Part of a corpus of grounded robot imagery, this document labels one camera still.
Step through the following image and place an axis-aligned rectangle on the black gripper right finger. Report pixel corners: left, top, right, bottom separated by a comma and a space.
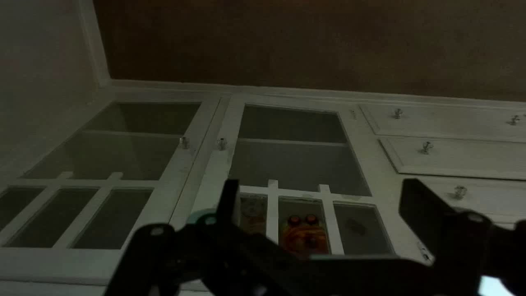
398, 178, 526, 296

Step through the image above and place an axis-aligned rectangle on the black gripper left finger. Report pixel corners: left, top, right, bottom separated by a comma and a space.
104, 178, 310, 296

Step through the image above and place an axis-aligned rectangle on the white cabinet drawer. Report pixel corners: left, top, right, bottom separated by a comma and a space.
379, 133, 526, 183
405, 176, 526, 227
361, 104, 526, 145

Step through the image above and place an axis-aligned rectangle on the white glass cabinet door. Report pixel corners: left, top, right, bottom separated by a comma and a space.
0, 97, 221, 285
191, 96, 435, 265

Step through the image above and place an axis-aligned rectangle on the orange object inside cabinet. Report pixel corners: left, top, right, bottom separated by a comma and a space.
282, 212, 326, 257

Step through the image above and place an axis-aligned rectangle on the low white drawer cabinet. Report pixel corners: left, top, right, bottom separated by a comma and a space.
351, 92, 526, 232

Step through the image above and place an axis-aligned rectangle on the tall white glass-door cabinet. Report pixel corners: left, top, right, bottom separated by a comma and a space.
0, 79, 435, 296

